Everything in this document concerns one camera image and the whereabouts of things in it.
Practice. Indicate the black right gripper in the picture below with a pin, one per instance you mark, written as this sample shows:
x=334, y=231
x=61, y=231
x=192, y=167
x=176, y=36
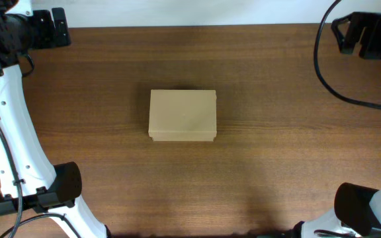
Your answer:
x=376, y=26

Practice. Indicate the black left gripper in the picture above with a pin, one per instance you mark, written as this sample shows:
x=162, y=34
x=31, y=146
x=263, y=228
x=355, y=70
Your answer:
x=49, y=39

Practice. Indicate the brown cardboard box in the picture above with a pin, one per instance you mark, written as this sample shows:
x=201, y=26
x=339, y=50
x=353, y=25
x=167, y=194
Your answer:
x=182, y=115

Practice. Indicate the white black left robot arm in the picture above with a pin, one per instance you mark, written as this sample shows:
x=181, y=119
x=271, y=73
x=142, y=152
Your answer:
x=28, y=179

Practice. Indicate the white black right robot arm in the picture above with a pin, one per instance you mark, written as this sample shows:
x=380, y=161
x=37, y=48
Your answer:
x=357, y=209

